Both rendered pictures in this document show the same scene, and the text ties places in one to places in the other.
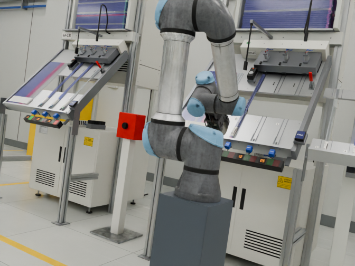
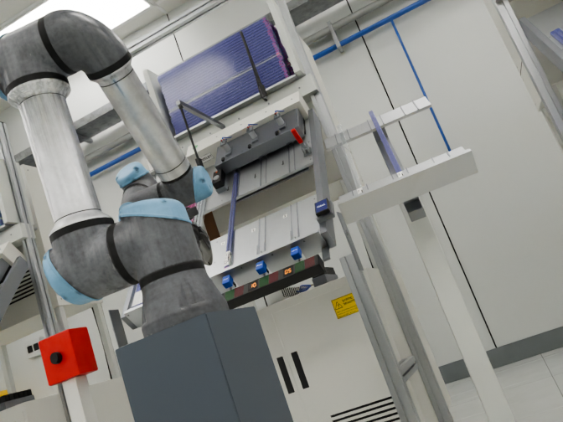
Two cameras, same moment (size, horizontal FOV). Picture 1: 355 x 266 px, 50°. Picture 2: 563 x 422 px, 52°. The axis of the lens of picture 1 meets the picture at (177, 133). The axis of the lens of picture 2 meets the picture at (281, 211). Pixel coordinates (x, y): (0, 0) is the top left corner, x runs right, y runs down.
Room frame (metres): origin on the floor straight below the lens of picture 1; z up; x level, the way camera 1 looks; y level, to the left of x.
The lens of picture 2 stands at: (0.20, -0.06, 0.45)
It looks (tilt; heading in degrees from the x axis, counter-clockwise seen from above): 13 degrees up; 346
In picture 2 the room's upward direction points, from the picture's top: 20 degrees counter-clockwise
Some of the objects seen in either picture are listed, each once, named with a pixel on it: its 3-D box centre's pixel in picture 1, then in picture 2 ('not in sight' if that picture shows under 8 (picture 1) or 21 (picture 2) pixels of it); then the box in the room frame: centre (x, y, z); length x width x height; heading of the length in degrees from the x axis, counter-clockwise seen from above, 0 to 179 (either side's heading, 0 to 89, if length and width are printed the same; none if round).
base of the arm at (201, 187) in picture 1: (199, 181); (179, 299); (1.22, -0.09, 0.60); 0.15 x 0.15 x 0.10
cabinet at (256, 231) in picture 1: (255, 204); (328, 380); (2.41, -0.56, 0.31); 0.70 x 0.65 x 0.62; 59
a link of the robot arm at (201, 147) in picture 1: (202, 145); (157, 238); (1.22, -0.09, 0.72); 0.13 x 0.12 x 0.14; 68
